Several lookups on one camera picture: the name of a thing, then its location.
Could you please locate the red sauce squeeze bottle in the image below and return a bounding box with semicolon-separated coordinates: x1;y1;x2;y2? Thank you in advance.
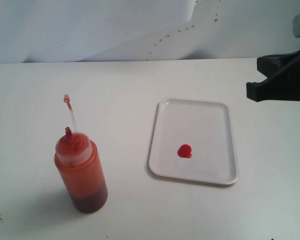
54;94;109;214

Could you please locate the white rectangular plastic tray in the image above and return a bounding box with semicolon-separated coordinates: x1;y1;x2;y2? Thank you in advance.
148;98;239;186

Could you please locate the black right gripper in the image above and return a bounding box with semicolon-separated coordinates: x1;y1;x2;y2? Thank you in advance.
246;51;300;102

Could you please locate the red sauce blob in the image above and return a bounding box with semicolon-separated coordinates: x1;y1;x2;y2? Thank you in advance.
177;144;192;159

